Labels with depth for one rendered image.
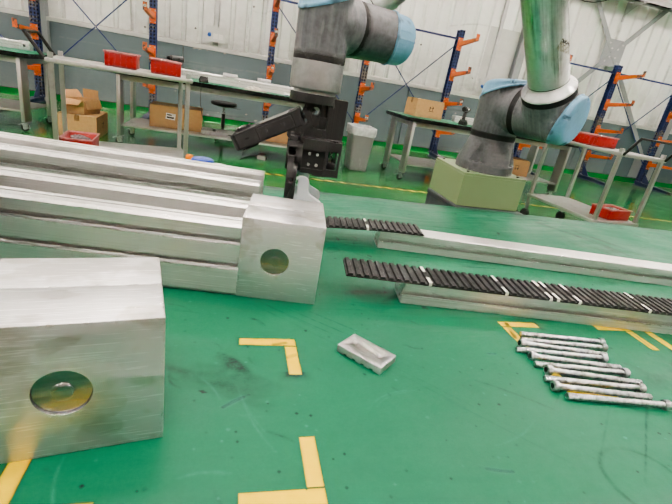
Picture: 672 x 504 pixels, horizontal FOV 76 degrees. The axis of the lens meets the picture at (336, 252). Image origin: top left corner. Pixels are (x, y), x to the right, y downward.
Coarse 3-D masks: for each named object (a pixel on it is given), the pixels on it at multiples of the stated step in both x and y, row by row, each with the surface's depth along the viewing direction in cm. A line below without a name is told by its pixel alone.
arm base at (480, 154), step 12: (480, 132) 111; (468, 144) 114; (480, 144) 111; (492, 144) 110; (504, 144) 110; (468, 156) 113; (480, 156) 112; (492, 156) 110; (504, 156) 111; (468, 168) 113; (480, 168) 111; (492, 168) 111; (504, 168) 111
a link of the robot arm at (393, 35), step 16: (368, 16) 61; (384, 16) 62; (400, 16) 65; (368, 32) 61; (384, 32) 63; (400, 32) 64; (368, 48) 63; (384, 48) 64; (400, 48) 66; (384, 64) 69
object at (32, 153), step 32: (0, 160) 61; (32, 160) 60; (64, 160) 60; (96, 160) 61; (128, 160) 68; (160, 160) 68; (192, 160) 71; (192, 192) 63; (224, 192) 65; (256, 192) 64
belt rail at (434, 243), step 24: (384, 240) 72; (408, 240) 72; (432, 240) 72; (456, 240) 73; (480, 240) 75; (528, 264) 75; (552, 264) 75; (576, 264) 76; (600, 264) 76; (624, 264) 76; (648, 264) 78
